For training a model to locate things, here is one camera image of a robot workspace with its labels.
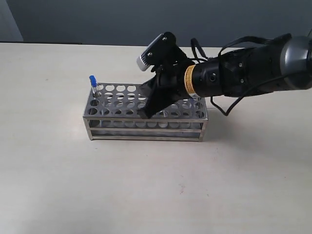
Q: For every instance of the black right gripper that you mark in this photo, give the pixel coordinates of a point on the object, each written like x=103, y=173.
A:
x=178, y=82

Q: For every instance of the blue-capped tube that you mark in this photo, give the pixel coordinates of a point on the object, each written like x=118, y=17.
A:
x=94, y=85

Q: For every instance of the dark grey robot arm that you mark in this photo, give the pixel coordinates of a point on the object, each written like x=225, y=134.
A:
x=280, y=64

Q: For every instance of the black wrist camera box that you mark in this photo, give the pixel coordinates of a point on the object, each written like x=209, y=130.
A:
x=163, y=50

